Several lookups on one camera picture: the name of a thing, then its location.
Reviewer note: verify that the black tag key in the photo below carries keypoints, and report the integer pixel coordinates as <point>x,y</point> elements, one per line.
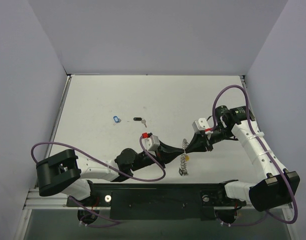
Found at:
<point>142,120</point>

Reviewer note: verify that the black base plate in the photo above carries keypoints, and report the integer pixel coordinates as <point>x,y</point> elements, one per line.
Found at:
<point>162,201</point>

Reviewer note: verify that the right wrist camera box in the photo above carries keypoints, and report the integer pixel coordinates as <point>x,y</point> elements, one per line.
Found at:
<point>201,125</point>

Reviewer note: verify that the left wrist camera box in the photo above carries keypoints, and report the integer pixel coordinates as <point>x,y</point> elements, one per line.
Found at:
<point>151,141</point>

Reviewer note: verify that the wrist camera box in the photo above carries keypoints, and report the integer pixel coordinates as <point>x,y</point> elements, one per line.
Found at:
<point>201,125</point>
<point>151,141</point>

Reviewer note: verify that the metal keyring disc with rings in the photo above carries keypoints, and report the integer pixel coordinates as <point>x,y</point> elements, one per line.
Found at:
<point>183,159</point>

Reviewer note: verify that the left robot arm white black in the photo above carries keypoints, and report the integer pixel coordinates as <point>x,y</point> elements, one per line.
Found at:
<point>67,173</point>

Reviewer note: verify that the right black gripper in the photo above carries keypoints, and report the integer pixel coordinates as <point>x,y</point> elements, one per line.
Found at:
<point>206,140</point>

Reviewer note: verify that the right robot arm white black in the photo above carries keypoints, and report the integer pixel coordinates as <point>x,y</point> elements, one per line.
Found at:
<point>275,181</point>

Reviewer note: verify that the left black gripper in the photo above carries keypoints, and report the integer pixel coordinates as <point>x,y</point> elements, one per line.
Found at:
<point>158,151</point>

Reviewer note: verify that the blue tag key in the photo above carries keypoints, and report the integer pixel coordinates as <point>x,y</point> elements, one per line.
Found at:
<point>116,120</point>

